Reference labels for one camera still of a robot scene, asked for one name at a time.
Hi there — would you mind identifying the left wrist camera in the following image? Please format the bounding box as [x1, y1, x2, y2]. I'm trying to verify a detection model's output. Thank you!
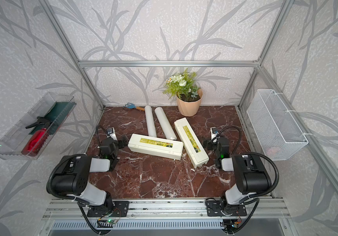
[106, 127, 117, 141]

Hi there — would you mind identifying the green cloth in tray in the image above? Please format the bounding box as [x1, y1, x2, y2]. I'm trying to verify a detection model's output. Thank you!
[29, 102, 76, 135]

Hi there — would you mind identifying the cream dispenser box base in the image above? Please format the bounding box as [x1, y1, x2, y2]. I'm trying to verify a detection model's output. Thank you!
[128, 134, 183, 160]

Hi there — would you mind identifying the clear wall tray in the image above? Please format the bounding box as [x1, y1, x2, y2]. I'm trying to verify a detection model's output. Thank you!
[0, 92, 76, 160]

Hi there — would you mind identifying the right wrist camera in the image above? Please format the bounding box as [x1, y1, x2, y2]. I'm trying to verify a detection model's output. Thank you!
[210, 127, 219, 140]

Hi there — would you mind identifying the white wire basket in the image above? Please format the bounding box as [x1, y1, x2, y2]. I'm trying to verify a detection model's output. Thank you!
[247, 89, 309, 161]

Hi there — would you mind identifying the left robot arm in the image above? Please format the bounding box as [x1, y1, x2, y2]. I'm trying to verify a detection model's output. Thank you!
[46, 135, 128, 208]

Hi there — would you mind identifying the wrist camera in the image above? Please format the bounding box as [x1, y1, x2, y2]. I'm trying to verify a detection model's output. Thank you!
[210, 127, 219, 140]
[106, 127, 117, 141]

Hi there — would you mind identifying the red spray bottle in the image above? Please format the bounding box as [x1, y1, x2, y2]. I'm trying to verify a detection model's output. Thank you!
[21, 117, 52, 157]

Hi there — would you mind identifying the white plastic wrap roll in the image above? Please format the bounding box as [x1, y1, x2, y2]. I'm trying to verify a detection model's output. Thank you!
[155, 107, 177, 140]
[144, 105, 157, 138]

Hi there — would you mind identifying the potted green plant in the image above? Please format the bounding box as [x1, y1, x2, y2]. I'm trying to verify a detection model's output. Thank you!
[163, 68, 202, 117]

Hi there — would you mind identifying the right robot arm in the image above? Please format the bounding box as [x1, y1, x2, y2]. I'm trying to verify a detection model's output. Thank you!
[203, 137, 280, 210]

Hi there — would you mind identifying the blue garden trowel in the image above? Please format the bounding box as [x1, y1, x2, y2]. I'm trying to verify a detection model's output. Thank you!
[124, 103, 145, 111]

